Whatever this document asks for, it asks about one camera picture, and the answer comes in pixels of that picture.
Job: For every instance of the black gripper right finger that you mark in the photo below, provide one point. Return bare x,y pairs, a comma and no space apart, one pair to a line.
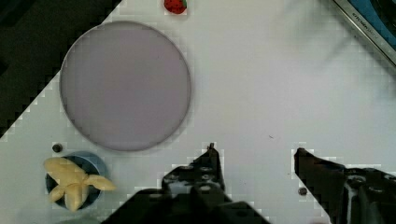
348,195

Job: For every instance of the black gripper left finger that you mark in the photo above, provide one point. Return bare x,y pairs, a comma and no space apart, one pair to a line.
189,194

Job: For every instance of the small blue bowl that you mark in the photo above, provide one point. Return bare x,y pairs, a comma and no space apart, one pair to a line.
92,165

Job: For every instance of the yellow toy banana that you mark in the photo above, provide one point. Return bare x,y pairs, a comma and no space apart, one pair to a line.
72,182

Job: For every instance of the round grey plate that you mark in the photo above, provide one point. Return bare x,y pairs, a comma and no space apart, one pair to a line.
125,86

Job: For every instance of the red toy strawberry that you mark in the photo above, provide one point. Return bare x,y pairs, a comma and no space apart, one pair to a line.
175,6

